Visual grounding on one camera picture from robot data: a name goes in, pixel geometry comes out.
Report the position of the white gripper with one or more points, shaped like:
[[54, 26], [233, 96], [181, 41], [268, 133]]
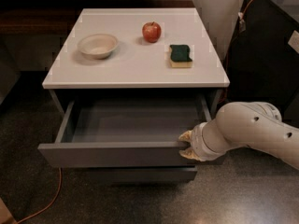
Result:
[[196, 143]]

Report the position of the grey top drawer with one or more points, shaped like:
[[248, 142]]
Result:
[[114, 132]]

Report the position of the grey drawer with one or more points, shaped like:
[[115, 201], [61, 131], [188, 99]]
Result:
[[114, 132], [145, 175]]

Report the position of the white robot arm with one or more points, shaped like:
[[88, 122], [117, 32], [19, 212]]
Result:
[[257, 125]]

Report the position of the white topped drawer cabinet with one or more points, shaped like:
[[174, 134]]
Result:
[[137, 63]]

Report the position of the grey bottom drawer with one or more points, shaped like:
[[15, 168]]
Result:
[[145, 175]]

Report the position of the green yellow sponge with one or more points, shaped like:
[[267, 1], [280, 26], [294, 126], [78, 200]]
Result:
[[180, 56]]

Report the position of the red apple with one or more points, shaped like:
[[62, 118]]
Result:
[[151, 31]]

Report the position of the beige paper bowl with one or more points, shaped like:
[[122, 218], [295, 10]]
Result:
[[98, 46]]

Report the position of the dark wooden bench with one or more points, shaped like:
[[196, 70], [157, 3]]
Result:
[[41, 17]]

